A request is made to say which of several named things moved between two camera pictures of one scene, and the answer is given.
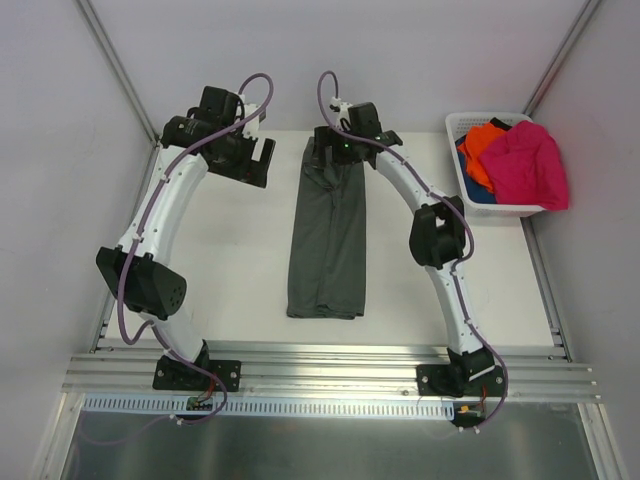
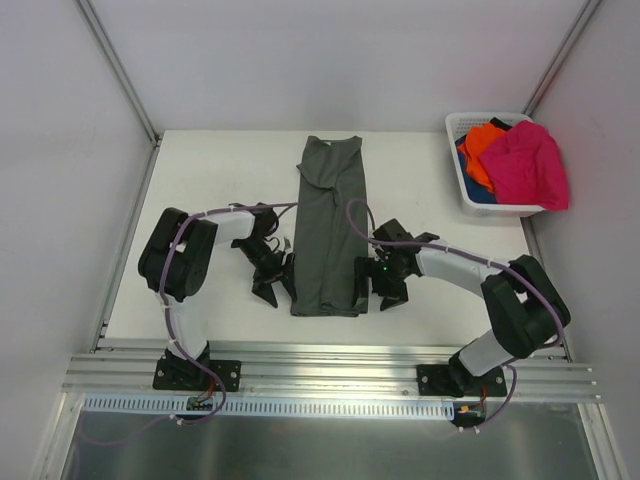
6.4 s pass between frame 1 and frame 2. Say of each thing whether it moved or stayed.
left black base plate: stayed
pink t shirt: stayed
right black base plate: stayed
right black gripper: moved
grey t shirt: stayed
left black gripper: moved
